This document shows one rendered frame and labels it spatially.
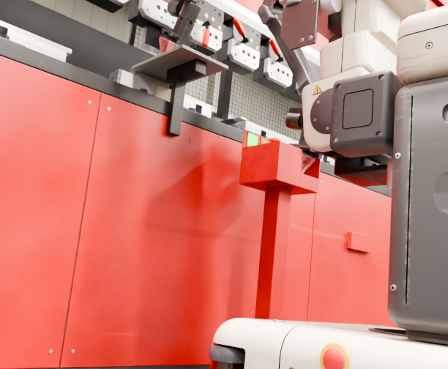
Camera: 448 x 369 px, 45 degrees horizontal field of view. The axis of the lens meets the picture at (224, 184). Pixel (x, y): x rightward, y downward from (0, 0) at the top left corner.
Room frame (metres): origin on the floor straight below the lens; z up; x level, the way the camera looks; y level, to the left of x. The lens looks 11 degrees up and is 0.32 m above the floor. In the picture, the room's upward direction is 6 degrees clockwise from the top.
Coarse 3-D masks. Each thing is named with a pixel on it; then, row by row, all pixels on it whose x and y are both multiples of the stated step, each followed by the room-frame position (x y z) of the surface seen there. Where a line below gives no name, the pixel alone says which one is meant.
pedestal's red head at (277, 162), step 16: (272, 144) 1.55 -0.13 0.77; (288, 144) 1.55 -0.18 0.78; (256, 160) 1.59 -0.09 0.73; (272, 160) 1.54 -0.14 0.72; (288, 160) 1.56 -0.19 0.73; (320, 160) 1.66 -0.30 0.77; (240, 176) 1.64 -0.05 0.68; (256, 176) 1.59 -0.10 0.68; (272, 176) 1.54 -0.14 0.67; (288, 176) 1.56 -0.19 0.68; (304, 176) 1.61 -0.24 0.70; (304, 192) 1.67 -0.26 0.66
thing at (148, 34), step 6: (144, 24) 1.65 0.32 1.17; (150, 24) 1.65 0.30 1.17; (144, 30) 1.65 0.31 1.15; (150, 30) 1.65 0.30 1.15; (156, 30) 1.67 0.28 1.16; (144, 36) 1.64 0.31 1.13; (150, 36) 1.65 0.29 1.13; (156, 36) 1.67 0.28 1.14; (144, 42) 1.64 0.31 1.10; (150, 42) 1.65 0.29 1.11; (156, 42) 1.67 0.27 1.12; (144, 48) 1.65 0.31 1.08; (150, 48) 1.67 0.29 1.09; (156, 48) 1.68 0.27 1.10; (156, 54) 1.68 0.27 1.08
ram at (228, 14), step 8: (208, 0) 1.76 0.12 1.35; (216, 0) 1.79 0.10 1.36; (240, 0) 1.87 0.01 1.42; (248, 0) 1.90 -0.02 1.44; (256, 0) 1.92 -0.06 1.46; (224, 8) 1.82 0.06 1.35; (232, 8) 1.84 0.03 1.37; (248, 8) 1.90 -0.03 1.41; (256, 8) 1.93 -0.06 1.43; (432, 8) 2.89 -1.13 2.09; (224, 16) 1.85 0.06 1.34; (232, 16) 1.85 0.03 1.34; (240, 16) 1.87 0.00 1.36; (248, 24) 1.90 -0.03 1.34; (256, 24) 1.93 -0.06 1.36; (264, 32) 1.97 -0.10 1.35; (320, 40) 2.20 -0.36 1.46; (328, 40) 2.24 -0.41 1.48; (320, 48) 2.20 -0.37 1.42; (312, 56) 2.17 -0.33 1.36
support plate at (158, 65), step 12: (180, 48) 1.42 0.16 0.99; (192, 48) 1.44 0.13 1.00; (156, 60) 1.52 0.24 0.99; (168, 60) 1.51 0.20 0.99; (180, 60) 1.50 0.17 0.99; (204, 60) 1.49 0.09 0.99; (216, 60) 1.50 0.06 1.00; (144, 72) 1.63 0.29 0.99; (156, 72) 1.62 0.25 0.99; (216, 72) 1.57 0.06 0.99
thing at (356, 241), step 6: (348, 234) 2.20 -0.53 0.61; (354, 234) 2.20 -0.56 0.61; (360, 234) 2.23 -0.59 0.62; (348, 240) 2.20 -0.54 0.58; (354, 240) 2.20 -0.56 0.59; (360, 240) 2.23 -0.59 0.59; (366, 240) 2.26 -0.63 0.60; (348, 246) 2.20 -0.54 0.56; (354, 246) 2.21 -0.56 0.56; (360, 246) 2.23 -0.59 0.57; (366, 246) 2.26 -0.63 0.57; (366, 252) 2.27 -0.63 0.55
